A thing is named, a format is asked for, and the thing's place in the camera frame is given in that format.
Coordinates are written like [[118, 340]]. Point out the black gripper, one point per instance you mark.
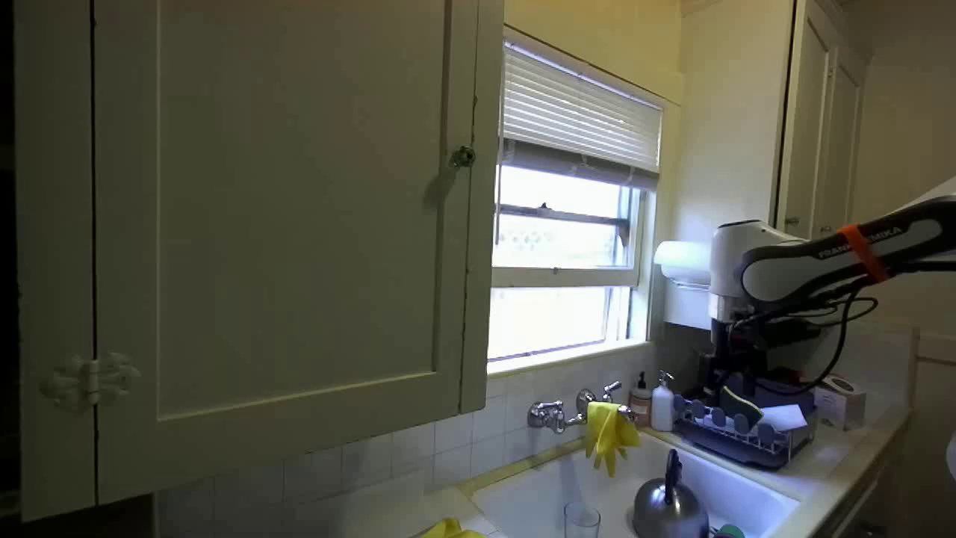
[[739, 361]]

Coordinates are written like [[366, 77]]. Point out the yellow rubber glove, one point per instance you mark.
[[449, 531]]

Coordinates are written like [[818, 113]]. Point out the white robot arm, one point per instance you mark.
[[764, 285]]

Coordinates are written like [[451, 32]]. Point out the yellow glove on faucet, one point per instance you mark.
[[608, 436]]

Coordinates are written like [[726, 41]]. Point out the blue dish rack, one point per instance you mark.
[[761, 431]]

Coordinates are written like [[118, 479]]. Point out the white soap bottle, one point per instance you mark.
[[660, 406]]

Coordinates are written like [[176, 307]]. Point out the white box on counter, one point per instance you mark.
[[839, 406]]

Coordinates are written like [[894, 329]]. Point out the paper towel roll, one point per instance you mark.
[[685, 261]]

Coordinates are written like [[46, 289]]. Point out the dark soap dispenser bottle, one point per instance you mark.
[[640, 401]]

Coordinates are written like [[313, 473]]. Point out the steel kettle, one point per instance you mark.
[[667, 509]]

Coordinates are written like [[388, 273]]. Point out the white window blind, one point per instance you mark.
[[561, 110]]

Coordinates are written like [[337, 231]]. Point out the white upper cabinet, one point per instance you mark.
[[245, 231]]

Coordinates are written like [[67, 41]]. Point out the chrome wall faucet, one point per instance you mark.
[[554, 416]]

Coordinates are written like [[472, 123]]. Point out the white right wall cabinet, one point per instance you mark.
[[823, 114]]

